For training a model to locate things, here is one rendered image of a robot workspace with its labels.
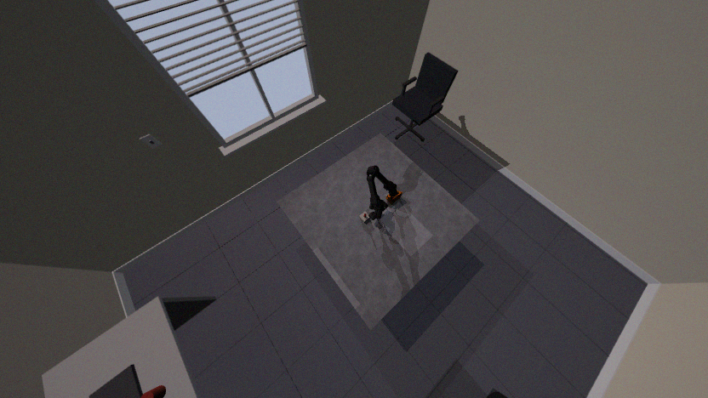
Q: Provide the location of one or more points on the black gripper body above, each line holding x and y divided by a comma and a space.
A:
371, 215

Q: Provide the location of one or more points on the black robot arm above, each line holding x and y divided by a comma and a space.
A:
375, 201

